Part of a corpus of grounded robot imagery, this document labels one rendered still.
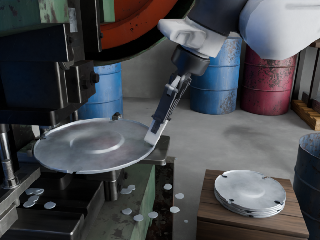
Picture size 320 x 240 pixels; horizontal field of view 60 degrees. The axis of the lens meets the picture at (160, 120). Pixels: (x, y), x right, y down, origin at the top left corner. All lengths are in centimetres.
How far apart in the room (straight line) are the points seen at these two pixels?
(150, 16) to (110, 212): 60
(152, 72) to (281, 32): 359
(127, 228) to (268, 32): 47
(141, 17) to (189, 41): 44
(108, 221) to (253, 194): 73
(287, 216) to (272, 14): 91
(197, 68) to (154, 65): 344
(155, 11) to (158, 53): 303
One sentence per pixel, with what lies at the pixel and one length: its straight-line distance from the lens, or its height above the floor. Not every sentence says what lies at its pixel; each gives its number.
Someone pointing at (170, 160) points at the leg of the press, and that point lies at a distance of 95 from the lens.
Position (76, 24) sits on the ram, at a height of 106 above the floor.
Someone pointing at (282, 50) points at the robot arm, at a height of 102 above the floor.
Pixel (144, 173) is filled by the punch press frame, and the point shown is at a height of 64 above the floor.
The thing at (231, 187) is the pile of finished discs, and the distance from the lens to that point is 127.
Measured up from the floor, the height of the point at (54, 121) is 87.
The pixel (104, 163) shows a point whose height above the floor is 78.
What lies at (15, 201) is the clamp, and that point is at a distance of 66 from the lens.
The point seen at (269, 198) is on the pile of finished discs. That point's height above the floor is 39.
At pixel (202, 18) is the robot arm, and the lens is 53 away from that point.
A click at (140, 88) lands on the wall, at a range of 408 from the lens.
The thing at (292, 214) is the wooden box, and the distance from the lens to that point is 126.
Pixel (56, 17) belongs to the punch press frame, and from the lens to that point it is 51.
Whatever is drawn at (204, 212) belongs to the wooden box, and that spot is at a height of 35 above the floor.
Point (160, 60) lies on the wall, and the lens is 396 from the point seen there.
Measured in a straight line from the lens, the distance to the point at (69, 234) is 56.
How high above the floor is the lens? 106
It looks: 20 degrees down
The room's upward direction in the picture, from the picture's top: straight up
